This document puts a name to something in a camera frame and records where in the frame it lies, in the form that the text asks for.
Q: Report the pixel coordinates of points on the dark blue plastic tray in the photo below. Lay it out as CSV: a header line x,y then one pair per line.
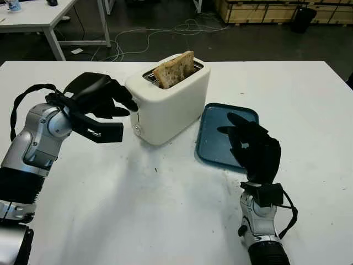
x,y
212,138

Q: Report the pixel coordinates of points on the wooden shipping crate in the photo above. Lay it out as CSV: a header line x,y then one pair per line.
x,y
253,12

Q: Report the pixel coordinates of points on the white two-slot toaster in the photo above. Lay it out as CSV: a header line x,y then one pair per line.
x,y
171,118

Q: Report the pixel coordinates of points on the white table leg frame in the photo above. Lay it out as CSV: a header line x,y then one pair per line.
x,y
109,7
196,6

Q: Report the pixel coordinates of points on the black computer mouse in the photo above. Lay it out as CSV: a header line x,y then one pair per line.
x,y
51,2

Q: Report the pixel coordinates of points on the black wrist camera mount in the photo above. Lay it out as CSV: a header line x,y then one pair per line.
x,y
104,133
270,196

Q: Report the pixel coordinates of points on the white office desk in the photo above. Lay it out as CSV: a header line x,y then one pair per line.
x,y
30,19

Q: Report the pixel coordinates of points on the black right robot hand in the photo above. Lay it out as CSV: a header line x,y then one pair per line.
x,y
259,154

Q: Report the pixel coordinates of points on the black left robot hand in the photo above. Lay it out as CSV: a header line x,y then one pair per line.
x,y
93,91

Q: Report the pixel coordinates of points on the white cup with blue print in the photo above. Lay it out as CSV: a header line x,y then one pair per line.
x,y
14,6

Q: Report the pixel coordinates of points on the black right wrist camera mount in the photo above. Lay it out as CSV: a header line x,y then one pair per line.
x,y
270,196

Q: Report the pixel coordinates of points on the black waste bin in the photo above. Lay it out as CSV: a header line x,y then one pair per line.
x,y
303,20

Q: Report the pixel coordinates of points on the white shoe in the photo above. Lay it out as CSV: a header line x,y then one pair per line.
x,y
65,18

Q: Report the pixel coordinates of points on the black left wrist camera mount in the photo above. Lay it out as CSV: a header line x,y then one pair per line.
x,y
104,133

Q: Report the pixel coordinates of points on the slice of brown bread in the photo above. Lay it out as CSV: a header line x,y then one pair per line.
x,y
173,71

